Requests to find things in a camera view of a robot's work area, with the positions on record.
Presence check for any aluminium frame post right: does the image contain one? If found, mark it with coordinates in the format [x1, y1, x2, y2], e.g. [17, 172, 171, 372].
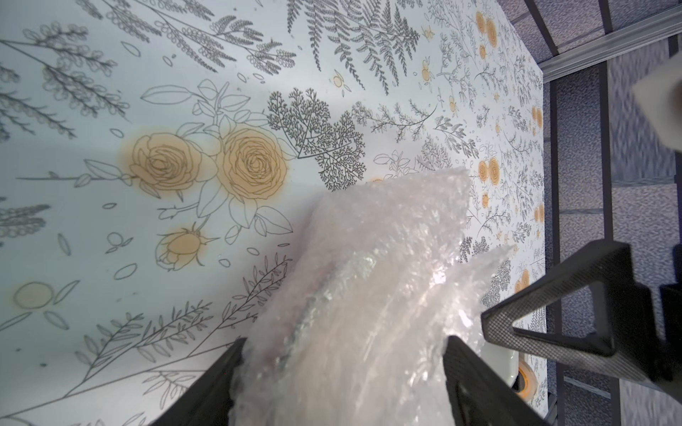
[539, 5, 681, 83]

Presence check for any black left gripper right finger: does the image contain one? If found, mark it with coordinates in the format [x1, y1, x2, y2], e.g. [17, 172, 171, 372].
[443, 335, 547, 426]

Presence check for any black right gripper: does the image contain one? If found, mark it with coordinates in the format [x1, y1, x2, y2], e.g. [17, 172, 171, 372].
[481, 240, 681, 403]

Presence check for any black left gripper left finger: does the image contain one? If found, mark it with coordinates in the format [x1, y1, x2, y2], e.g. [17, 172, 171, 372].
[153, 337, 247, 426]

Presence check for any grey tape dispenser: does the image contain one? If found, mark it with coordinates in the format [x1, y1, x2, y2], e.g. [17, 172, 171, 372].
[481, 342, 539, 403]

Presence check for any clear bubble wrap sheet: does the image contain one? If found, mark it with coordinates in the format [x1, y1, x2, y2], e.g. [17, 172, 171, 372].
[230, 168, 508, 425]

